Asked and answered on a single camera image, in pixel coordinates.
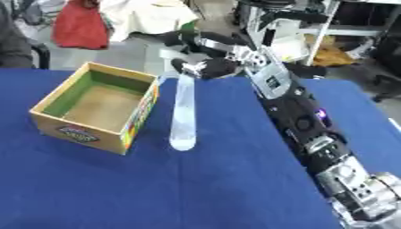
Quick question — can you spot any cardboard box with green inside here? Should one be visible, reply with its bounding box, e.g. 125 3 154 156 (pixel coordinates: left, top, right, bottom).
28 61 162 156

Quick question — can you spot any white metal shelf frame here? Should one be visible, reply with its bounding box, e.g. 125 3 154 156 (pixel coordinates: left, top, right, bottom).
299 0 401 67

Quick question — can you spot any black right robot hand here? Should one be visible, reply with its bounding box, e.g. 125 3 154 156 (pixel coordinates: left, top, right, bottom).
164 30 259 81

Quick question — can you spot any white cloth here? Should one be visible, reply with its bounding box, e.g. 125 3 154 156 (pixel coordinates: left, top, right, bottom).
97 0 201 43

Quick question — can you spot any tall clear plastic bottle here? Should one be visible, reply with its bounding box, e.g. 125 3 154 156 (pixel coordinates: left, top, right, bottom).
167 69 200 152

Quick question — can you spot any person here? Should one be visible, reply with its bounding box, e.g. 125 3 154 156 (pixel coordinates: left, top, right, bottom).
0 0 37 69

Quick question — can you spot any black office chair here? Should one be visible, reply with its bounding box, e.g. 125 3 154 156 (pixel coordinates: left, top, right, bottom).
368 30 401 103

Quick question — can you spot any red cloth bag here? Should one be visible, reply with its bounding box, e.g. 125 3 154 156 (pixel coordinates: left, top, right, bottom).
50 0 112 50

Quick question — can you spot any yellow cloth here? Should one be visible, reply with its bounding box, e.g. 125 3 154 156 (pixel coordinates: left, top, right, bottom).
311 35 359 67

